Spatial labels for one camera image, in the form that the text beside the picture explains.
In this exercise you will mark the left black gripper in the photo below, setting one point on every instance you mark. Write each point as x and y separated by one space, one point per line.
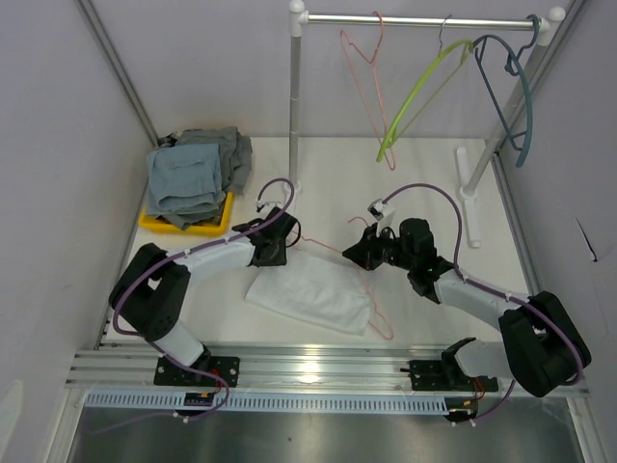
279 258

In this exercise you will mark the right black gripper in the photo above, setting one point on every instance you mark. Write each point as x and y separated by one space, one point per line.
364 253

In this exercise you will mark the white skirt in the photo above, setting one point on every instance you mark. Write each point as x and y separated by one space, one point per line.
315 291

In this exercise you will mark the pink wire hanger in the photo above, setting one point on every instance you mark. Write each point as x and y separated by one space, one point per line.
363 68
378 322

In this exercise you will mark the light blue denim skirt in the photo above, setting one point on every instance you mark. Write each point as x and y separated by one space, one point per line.
184 179

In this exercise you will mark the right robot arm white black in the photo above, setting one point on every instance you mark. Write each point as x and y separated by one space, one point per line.
540 347

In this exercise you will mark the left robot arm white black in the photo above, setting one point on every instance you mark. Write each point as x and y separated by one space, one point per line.
151 290

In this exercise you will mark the grey folded garment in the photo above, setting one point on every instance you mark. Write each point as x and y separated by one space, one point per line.
235 152

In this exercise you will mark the metal clothes rack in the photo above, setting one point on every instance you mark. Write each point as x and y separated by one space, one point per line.
515 121

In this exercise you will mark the plaid garment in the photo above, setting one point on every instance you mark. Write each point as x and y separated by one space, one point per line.
170 140

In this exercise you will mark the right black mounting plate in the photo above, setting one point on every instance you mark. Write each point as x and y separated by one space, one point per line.
441 376

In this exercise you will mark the black mounting plate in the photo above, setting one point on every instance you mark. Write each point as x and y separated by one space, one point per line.
227 368
441 376

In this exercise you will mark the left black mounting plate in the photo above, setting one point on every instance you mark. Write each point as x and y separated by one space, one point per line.
227 368

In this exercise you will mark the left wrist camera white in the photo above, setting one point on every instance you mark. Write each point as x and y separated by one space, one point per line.
263 206

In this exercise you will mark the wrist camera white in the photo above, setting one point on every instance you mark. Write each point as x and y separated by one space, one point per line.
383 213
263 206

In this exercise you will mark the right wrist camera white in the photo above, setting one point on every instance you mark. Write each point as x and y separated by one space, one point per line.
383 213

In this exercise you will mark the white slotted cable duct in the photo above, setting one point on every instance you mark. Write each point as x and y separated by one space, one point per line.
257 402

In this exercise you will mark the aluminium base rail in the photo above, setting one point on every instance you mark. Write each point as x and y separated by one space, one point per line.
286 368

